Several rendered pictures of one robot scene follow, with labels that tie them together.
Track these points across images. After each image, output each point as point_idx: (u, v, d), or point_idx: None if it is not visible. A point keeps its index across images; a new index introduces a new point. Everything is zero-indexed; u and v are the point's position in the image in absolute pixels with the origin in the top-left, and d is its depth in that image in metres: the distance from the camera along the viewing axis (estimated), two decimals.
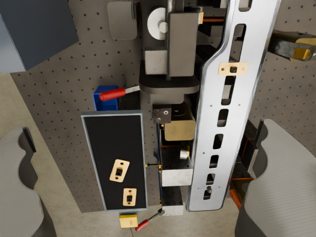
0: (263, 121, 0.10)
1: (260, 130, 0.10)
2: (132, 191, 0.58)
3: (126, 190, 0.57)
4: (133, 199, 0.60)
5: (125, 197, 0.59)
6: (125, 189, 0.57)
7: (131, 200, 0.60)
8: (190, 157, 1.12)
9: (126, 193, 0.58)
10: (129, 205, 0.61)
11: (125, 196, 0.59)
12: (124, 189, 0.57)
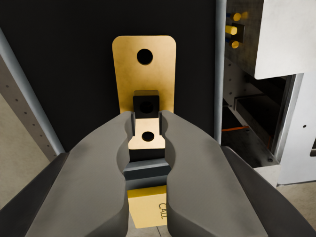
0: (161, 113, 0.11)
1: (161, 121, 0.11)
2: (155, 61, 0.12)
3: (125, 54, 0.11)
4: None
5: (130, 104, 0.13)
6: (122, 43, 0.11)
7: (158, 118, 0.14)
8: (247, 98, 0.64)
9: (128, 78, 0.12)
10: (148, 148, 0.15)
11: (129, 98, 0.13)
12: (114, 44, 0.11)
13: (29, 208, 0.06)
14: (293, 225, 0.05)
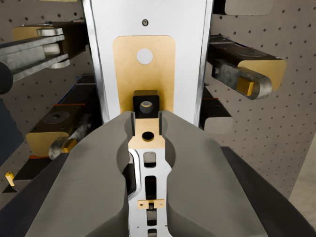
0: (161, 113, 0.11)
1: (161, 121, 0.11)
2: (155, 61, 0.12)
3: (125, 54, 0.11)
4: None
5: (130, 104, 0.13)
6: (122, 43, 0.11)
7: (158, 118, 0.14)
8: None
9: (128, 78, 0.12)
10: (148, 148, 0.15)
11: (129, 98, 0.13)
12: (114, 44, 0.11)
13: (29, 208, 0.06)
14: (293, 225, 0.05)
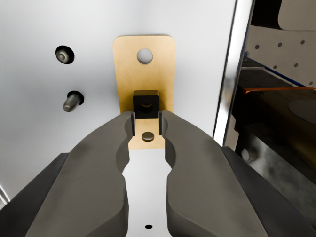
0: (161, 113, 0.11)
1: (161, 121, 0.11)
2: (155, 61, 0.12)
3: (125, 54, 0.12)
4: None
5: (130, 104, 0.13)
6: (122, 43, 0.11)
7: (158, 118, 0.14)
8: None
9: (128, 78, 0.12)
10: (148, 148, 0.15)
11: (129, 98, 0.13)
12: (114, 44, 0.11)
13: (29, 208, 0.06)
14: (293, 225, 0.05)
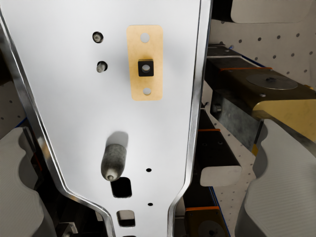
0: (263, 121, 0.10)
1: (260, 130, 0.10)
2: (151, 40, 0.20)
3: (133, 35, 0.20)
4: (158, 75, 0.22)
5: (135, 68, 0.21)
6: (131, 29, 0.19)
7: (153, 78, 0.22)
8: None
9: (135, 51, 0.20)
10: (147, 100, 0.23)
11: (135, 64, 0.21)
12: (127, 30, 0.19)
13: None
14: None
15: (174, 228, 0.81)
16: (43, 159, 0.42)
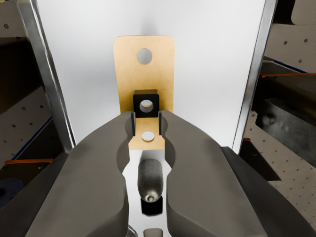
0: (160, 113, 0.11)
1: (161, 121, 0.11)
2: (154, 60, 0.12)
3: (125, 53, 0.12)
4: None
5: (130, 104, 0.13)
6: (122, 42, 0.11)
7: (158, 118, 0.14)
8: None
9: (128, 77, 0.12)
10: (149, 149, 0.15)
11: (129, 98, 0.13)
12: (114, 43, 0.11)
13: (30, 208, 0.06)
14: (292, 225, 0.05)
15: None
16: None
